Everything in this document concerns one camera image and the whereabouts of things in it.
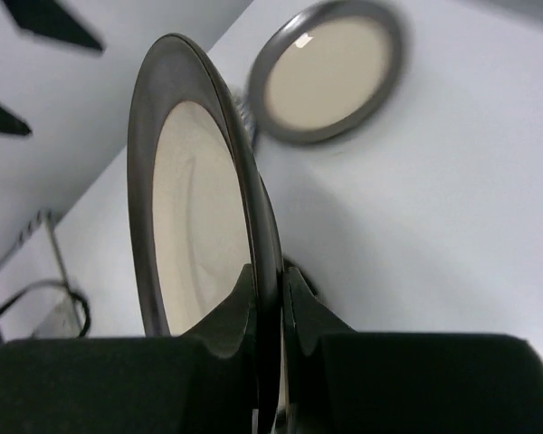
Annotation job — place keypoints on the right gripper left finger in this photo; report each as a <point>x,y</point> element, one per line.
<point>117,384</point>

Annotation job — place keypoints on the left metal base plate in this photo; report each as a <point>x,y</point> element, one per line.
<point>37,299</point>

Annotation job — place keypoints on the grey rimmed plate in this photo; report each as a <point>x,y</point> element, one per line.
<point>206,250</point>
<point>326,71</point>

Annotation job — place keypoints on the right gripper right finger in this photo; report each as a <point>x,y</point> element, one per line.
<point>340,380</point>

